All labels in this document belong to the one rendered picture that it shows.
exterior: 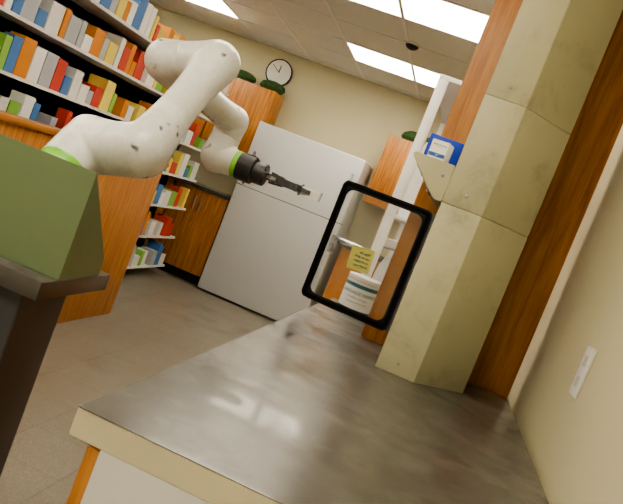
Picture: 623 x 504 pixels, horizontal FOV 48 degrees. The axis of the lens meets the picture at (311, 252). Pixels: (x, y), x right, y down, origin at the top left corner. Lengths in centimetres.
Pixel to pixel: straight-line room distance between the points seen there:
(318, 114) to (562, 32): 585
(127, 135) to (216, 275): 552
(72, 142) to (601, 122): 151
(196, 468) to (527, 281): 152
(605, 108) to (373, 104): 545
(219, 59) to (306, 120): 581
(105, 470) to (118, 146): 88
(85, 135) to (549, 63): 116
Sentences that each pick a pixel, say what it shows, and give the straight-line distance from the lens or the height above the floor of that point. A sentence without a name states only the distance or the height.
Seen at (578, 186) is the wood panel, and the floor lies 162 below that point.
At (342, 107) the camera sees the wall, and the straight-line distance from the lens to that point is 766.
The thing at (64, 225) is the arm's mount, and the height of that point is 105.
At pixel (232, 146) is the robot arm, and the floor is 136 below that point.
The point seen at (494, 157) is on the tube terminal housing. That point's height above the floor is 156.
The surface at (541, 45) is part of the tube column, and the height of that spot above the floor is 187.
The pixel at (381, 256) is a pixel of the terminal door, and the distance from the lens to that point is 220.
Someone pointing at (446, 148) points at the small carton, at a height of 155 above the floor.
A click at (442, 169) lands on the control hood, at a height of 149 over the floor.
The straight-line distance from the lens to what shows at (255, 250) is 701.
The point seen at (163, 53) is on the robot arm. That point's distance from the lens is 202.
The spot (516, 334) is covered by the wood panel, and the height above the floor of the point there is 113.
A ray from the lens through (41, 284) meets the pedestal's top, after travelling 152.
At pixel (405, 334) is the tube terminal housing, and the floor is 105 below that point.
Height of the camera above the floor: 130
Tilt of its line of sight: 4 degrees down
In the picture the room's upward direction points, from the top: 21 degrees clockwise
